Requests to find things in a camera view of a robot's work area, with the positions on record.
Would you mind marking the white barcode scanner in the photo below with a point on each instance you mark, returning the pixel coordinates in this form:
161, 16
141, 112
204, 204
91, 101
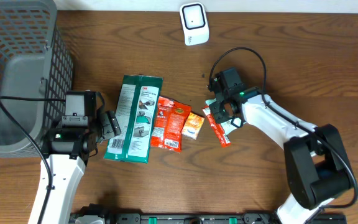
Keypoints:
194, 23

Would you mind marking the grey plastic mesh basket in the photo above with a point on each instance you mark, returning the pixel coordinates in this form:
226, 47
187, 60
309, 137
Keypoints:
36, 70

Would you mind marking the red stick packet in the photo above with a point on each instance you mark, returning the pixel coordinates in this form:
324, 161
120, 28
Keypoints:
217, 128

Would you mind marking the red snack bag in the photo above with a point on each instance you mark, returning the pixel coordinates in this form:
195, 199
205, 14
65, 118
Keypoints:
170, 120

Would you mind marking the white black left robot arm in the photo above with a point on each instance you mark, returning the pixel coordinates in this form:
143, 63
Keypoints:
66, 147

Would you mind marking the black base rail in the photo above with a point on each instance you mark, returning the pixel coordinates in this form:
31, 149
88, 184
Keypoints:
135, 218

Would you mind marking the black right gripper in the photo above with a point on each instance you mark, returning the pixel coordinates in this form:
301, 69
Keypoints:
214, 109

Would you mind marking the orange white small packet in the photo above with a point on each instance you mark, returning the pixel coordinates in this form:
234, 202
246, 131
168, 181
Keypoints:
192, 126

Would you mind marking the green white packet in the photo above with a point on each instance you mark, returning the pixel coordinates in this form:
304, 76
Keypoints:
135, 113

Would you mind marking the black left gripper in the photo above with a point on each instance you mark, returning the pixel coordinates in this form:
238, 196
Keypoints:
107, 124

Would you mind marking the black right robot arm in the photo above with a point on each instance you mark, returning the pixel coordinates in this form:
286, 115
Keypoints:
317, 167

